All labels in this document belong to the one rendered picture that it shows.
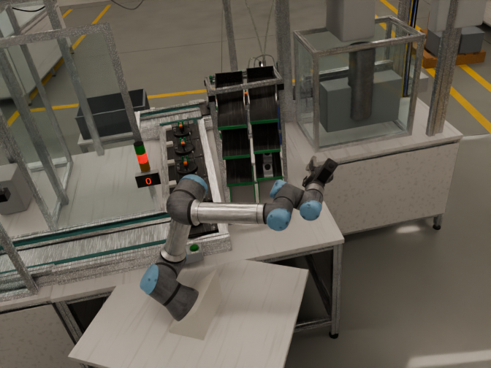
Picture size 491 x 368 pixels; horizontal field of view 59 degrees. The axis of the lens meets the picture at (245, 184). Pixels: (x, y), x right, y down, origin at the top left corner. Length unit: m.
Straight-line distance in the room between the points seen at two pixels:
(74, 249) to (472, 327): 2.42
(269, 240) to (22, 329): 1.36
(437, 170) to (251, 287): 1.78
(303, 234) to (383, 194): 1.07
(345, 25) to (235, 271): 1.55
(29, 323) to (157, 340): 0.81
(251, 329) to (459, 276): 1.89
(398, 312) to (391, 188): 0.85
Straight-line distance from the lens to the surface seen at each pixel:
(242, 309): 2.04
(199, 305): 1.84
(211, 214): 1.54
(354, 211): 3.27
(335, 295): 2.65
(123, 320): 2.14
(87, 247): 2.49
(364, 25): 2.81
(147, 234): 2.43
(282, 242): 2.31
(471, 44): 6.79
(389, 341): 3.01
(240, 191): 2.29
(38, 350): 2.75
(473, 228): 3.87
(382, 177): 3.17
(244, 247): 2.30
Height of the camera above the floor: 2.46
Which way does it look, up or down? 36 degrees down
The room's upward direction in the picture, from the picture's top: 7 degrees counter-clockwise
